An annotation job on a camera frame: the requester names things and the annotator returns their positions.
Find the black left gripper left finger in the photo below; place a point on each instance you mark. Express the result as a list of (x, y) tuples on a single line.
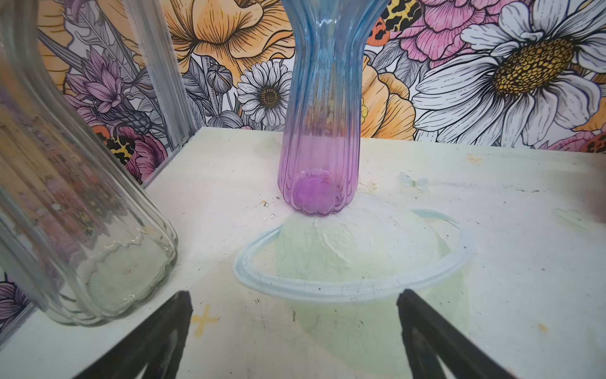
[(152, 350)]

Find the clear ribbed glass vase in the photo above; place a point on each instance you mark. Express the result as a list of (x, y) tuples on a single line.
[(78, 233)]

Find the blue purple glass vase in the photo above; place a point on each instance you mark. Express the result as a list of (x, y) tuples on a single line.
[(319, 162)]

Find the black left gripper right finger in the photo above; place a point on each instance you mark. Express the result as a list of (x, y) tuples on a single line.
[(431, 342)]

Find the left aluminium corner post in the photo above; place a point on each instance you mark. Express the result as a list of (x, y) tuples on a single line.
[(154, 40)]

